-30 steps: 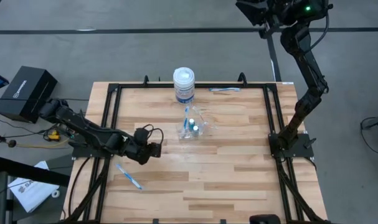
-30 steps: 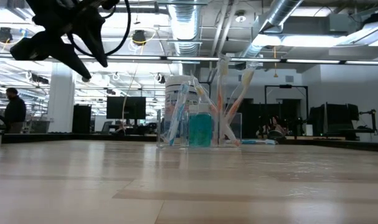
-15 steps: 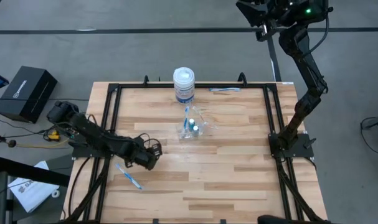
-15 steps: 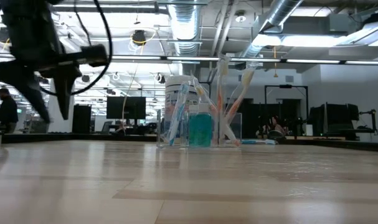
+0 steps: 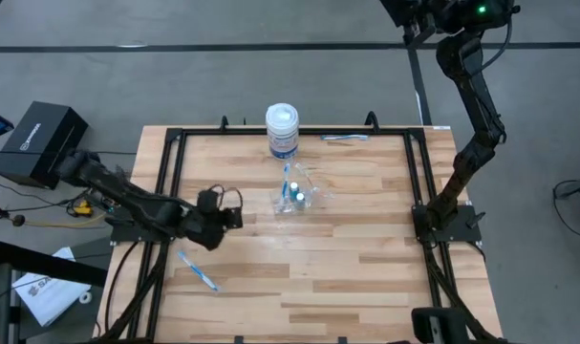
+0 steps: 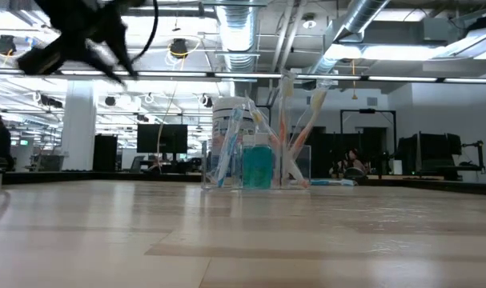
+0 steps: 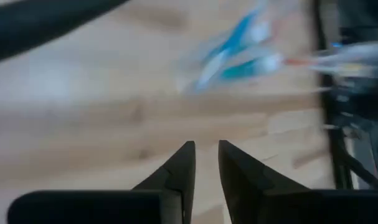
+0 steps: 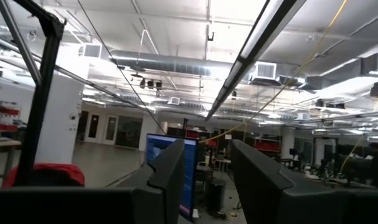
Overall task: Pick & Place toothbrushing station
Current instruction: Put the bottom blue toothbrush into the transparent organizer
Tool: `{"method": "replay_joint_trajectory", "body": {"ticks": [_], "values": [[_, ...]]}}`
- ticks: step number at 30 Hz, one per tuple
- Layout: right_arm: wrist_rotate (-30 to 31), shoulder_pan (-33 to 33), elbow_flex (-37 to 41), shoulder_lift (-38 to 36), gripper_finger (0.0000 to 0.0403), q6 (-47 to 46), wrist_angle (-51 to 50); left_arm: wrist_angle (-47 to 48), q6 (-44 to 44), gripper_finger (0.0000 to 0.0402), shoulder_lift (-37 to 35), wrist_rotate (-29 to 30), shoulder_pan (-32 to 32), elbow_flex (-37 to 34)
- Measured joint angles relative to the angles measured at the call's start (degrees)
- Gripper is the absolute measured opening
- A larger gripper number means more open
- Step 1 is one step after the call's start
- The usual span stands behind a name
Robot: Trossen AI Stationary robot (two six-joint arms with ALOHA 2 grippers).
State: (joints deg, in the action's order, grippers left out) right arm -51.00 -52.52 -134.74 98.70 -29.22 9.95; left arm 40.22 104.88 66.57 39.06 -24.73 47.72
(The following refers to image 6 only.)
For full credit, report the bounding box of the clear acrylic organizer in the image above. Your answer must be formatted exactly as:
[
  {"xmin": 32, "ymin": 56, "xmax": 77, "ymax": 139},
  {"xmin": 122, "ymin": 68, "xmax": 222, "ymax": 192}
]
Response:
[{"xmin": 201, "ymin": 139, "xmax": 312, "ymax": 191}]

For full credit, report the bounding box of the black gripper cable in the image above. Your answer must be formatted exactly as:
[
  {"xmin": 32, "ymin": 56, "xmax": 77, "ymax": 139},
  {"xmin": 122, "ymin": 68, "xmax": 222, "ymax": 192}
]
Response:
[{"xmin": 130, "ymin": 0, "xmax": 159, "ymax": 64}]

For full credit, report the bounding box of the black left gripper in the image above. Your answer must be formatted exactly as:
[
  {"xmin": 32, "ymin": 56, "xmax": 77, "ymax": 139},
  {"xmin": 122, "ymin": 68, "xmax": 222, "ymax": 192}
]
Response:
[{"xmin": 34, "ymin": 0, "xmax": 139, "ymax": 87}]

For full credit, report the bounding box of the black ceiling cable reel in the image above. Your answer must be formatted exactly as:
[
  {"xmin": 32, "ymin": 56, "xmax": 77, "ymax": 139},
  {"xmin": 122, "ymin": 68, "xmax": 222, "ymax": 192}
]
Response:
[
  {"xmin": 169, "ymin": 38, "xmax": 190, "ymax": 60},
  {"xmin": 0, "ymin": 34, "xmax": 18, "ymax": 56}
]

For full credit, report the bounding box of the white wipes canister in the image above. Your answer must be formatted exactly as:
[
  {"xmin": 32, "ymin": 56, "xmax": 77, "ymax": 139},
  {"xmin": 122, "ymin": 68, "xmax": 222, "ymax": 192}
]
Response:
[{"xmin": 211, "ymin": 96, "xmax": 256, "ymax": 179}]

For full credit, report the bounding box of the black robot station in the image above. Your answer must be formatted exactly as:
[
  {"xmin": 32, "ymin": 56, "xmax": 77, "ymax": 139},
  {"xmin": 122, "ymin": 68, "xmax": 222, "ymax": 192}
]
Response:
[{"xmin": 397, "ymin": 131, "xmax": 486, "ymax": 181}]

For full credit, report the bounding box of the black frame rig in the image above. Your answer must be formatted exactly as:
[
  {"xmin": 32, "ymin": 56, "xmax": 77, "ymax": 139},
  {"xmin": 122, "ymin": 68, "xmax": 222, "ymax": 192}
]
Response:
[{"xmin": 339, "ymin": 108, "xmax": 398, "ymax": 179}]

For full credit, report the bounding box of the grey ventilation box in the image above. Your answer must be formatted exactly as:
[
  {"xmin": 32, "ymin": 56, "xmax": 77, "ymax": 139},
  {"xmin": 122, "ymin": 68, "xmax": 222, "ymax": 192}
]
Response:
[{"xmin": 362, "ymin": 18, "xmax": 452, "ymax": 46}]

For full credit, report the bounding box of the black monitor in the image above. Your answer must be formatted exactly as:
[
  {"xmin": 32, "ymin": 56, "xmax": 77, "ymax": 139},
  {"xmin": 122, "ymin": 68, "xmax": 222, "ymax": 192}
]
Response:
[{"xmin": 136, "ymin": 123, "xmax": 189, "ymax": 154}]

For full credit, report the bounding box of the wide silver air duct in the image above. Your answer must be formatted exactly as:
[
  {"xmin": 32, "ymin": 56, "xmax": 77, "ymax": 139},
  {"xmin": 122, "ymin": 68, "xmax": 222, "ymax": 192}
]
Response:
[{"xmin": 214, "ymin": 0, "xmax": 263, "ymax": 97}]

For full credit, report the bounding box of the black cabinet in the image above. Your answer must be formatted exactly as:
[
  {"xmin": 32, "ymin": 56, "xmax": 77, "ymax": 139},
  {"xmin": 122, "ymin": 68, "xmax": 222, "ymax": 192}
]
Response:
[{"xmin": 92, "ymin": 134, "xmax": 118, "ymax": 173}]

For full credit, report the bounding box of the orange toothbrush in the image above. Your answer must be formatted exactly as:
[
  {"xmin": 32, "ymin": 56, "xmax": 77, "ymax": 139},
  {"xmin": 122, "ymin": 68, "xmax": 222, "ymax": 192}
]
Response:
[
  {"xmin": 248, "ymin": 108, "xmax": 310, "ymax": 189},
  {"xmin": 278, "ymin": 70, "xmax": 296, "ymax": 187},
  {"xmin": 288, "ymin": 78, "xmax": 332, "ymax": 161}
]

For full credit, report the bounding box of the white square pillar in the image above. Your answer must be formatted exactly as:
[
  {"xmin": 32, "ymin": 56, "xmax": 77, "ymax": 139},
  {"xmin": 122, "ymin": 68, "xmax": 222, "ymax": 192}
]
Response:
[{"xmin": 60, "ymin": 79, "xmax": 98, "ymax": 172}]

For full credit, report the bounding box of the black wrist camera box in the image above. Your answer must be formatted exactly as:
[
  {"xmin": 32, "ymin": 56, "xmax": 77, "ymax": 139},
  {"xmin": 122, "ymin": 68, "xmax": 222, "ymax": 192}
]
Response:
[{"xmin": 16, "ymin": 39, "xmax": 67, "ymax": 77}]

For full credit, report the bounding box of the slim silver air duct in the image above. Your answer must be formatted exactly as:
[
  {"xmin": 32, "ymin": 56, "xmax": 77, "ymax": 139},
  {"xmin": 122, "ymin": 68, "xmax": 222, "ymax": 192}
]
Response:
[{"xmin": 306, "ymin": 0, "xmax": 392, "ymax": 87}]

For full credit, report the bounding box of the ceiling light rail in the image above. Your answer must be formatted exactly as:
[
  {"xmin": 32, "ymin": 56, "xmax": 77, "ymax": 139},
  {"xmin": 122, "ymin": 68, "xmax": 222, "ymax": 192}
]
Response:
[{"xmin": 0, "ymin": 68, "xmax": 486, "ymax": 85}]

